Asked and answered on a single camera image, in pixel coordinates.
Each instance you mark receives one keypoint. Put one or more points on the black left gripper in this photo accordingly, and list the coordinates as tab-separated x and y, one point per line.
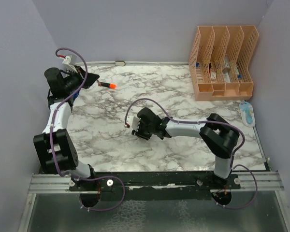
79	73

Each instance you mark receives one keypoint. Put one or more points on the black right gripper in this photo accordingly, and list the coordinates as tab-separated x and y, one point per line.
139	133

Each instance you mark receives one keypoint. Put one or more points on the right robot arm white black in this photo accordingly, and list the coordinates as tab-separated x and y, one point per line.
220	137

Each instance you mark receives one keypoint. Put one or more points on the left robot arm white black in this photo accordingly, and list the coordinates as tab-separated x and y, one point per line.
54	147

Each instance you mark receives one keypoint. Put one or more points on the black orange highlighter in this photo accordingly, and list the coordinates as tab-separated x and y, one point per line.
108	85

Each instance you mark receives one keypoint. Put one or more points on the blue black stapler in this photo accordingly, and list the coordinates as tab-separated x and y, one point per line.
75	96

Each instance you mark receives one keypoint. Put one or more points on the white clip on back edge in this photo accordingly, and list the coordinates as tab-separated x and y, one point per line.
120	63

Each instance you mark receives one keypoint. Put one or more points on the orange plastic file organizer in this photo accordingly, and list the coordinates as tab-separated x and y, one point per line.
219	62

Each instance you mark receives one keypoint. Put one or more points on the blue item in blister pack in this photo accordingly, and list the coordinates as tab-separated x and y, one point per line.
247	114

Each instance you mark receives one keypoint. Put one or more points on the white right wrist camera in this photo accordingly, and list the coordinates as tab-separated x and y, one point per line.
132	122

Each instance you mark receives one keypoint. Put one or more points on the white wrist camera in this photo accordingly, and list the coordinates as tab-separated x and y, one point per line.
69	60
132	122

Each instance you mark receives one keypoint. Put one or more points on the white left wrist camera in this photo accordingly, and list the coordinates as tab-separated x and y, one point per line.
69	60

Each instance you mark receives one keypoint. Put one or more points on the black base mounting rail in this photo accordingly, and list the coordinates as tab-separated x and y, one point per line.
155	186

